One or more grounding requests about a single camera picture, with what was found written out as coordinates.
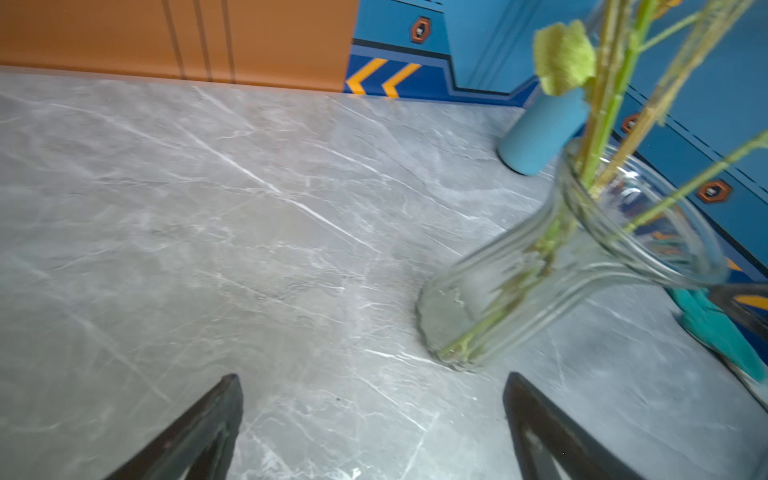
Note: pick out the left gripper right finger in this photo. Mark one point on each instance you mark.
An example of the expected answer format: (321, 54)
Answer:
(548, 444)

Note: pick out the teal ceramic vase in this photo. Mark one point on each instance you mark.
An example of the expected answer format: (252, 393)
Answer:
(544, 128)

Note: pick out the yellow rose pink spray stem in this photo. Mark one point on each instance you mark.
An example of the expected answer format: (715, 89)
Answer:
(624, 30)

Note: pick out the green rubber glove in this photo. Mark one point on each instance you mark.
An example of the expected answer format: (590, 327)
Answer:
(711, 326)

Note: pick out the clear glass vase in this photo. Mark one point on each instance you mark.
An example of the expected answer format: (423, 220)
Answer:
(574, 245)

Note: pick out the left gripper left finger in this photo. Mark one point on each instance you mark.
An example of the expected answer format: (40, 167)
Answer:
(199, 444)

